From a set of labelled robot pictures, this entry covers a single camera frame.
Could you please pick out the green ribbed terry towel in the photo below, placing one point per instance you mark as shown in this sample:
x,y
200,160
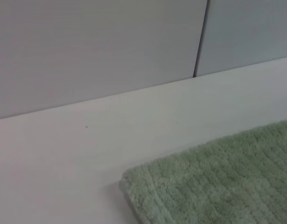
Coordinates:
x,y
215,182

